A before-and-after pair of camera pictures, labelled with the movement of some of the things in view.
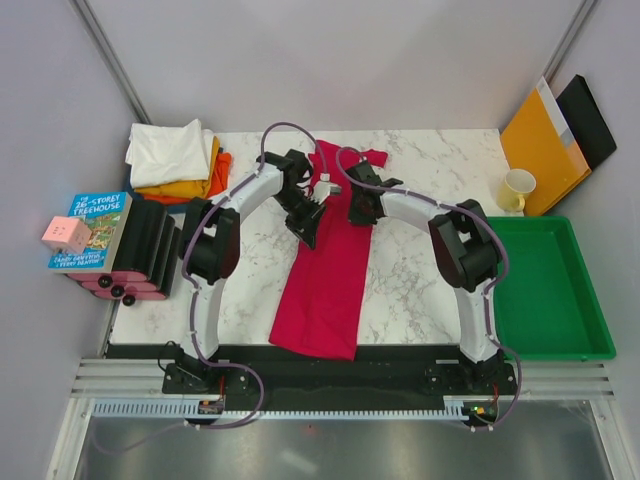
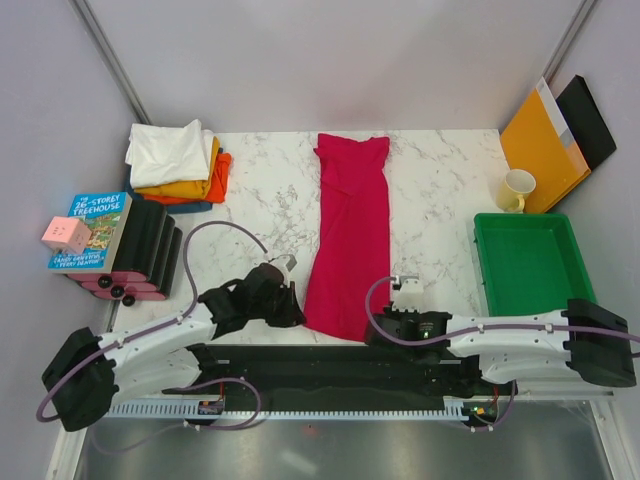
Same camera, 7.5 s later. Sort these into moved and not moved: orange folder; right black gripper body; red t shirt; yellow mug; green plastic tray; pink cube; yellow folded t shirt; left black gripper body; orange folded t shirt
Moved: left black gripper body; right black gripper body; red t shirt
Not moved: yellow mug; green plastic tray; pink cube; orange folded t shirt; orange folder; yellow folded t shirt
